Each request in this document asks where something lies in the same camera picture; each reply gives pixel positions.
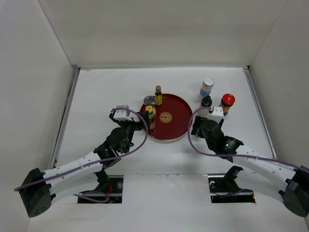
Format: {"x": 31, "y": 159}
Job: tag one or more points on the red round tray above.
{"x": 171, "y": 118}

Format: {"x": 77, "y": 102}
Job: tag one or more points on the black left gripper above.
{"x": 130, "y": 122}

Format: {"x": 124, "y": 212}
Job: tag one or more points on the red cap sauce jar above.
{"x": 227, "y": 101}

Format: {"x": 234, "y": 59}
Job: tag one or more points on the green label sauce bottle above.
{"x": 151, "y": 115}

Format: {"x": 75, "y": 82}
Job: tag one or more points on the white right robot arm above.
{"x": 282, "y": 181}

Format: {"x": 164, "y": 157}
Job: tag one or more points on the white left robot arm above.
{"x": 41, "y": 189}

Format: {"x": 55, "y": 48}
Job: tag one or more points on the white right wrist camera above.
{"x": 216, "y": 114}

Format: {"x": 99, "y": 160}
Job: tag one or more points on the blue label granule bottle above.
{"x": 206, "y": 87}

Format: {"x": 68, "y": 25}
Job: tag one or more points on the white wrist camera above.
{"x": 216, "y": 114}
{"x": 122, "y": 114}

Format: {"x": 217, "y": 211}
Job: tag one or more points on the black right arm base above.
{"x": 224, "y": 189}

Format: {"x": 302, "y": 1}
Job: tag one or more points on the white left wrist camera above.
{"x": 122, "y": 114}

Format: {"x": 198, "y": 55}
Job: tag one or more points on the small yellow label bottle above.
{"x": 158, "y": 95}

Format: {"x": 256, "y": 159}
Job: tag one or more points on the black cap clear bottle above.
{"x": 205, "y": 105}

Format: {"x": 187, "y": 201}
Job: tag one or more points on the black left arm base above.
{"x": 108, "y": 192}

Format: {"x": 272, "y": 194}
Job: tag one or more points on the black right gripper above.
{"x": 201, "y": 134}

